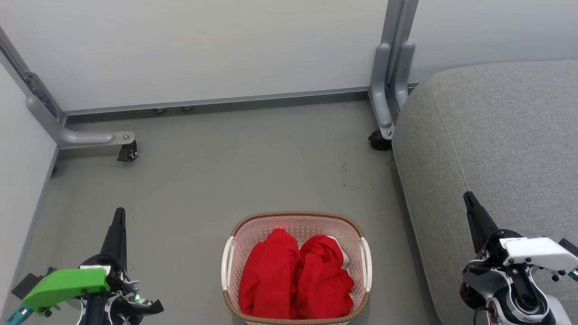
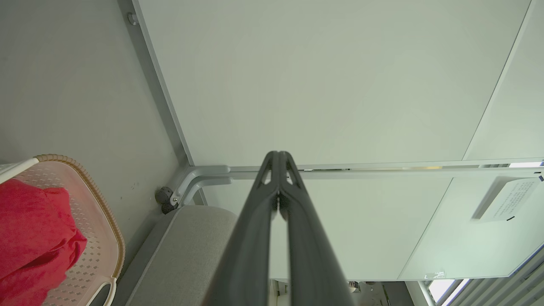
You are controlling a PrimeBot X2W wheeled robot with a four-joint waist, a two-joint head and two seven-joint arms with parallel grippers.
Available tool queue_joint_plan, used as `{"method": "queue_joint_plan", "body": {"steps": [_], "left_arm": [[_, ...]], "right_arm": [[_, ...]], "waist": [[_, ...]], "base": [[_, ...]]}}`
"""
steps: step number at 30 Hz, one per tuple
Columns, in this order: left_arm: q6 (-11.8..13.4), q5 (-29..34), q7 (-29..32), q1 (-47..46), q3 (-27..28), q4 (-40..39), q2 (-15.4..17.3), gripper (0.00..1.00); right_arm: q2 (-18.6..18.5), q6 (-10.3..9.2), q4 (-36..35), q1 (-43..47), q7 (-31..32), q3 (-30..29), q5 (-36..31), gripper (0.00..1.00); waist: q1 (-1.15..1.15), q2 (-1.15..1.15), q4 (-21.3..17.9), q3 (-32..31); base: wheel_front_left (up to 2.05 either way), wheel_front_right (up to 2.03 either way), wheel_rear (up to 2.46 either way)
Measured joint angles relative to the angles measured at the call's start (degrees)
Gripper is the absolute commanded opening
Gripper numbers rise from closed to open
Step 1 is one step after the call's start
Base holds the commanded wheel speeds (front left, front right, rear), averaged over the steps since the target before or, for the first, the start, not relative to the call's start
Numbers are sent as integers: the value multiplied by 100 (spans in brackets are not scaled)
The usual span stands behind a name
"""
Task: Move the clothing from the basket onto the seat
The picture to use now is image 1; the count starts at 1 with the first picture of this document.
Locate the grey double partition post foot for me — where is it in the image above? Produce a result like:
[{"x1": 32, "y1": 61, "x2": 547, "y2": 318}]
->
[{"x1": 369, "y1": 0, "x2": 419, "y2": 140}]

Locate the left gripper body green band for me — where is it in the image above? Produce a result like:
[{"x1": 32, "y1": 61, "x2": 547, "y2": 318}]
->
[{"x1": 23, "y1": 254, "x2": 138, "y2": 315}]

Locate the white laundry basket brown rim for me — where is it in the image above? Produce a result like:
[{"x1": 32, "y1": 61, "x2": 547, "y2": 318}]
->
[{"x1": 221, "y1": 211, "x2": 372, "y2": 325}]

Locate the left camera cable teal plug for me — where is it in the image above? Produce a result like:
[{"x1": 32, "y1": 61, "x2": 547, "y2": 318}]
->
[{"x1": 6, "y1": 304, "x2": 33, "y2": 325}]

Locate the grey partition foot with bracket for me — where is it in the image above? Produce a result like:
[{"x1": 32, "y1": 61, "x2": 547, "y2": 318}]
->
[{"x1": 0, "y1": 27, "x2": 136, "y2": 150}]

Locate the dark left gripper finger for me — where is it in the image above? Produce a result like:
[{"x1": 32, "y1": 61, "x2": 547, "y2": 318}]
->
[{"x1": 100, "y1": 208, "x2": 128, "y2": 271}]

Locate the red garment with print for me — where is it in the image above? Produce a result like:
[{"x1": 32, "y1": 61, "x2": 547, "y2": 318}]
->
[{"x1": 238, "y1": 228, "x2": 301, "y2": 320}]

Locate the red and white garment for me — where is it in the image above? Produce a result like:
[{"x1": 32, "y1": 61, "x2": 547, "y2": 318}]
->
[{"x1": 294, "y1": 235, "x2": 354, "y2": 320}]

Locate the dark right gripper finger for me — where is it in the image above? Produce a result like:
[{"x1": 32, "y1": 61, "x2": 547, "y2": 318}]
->
[{"x1": 464, "y1": 191, "x2": 500, "y2": 254}]

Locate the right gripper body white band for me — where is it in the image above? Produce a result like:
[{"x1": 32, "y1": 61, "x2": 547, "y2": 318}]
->
[{"x1": 463, "y1": 229, "x2": 578, "y2": 273}]

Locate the grey fabric sofa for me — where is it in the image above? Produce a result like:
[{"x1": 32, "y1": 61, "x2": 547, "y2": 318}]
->
[{"x1": 392, "y1": 60, "x2": 578, "y2": 325}]

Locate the grey partition bottom rail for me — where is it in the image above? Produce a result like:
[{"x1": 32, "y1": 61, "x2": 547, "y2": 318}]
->
[{"x1": 63, "y1": 86, "x2": 372, "y2": 116}]

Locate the black caster wheel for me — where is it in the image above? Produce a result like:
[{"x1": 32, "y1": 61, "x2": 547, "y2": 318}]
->
[
  {"x1": 368, "y1": 130, "x2": 392, "y2": 151},
  {"x1": 117, "y1": 140, "x2": 138, "y2": 163}
]

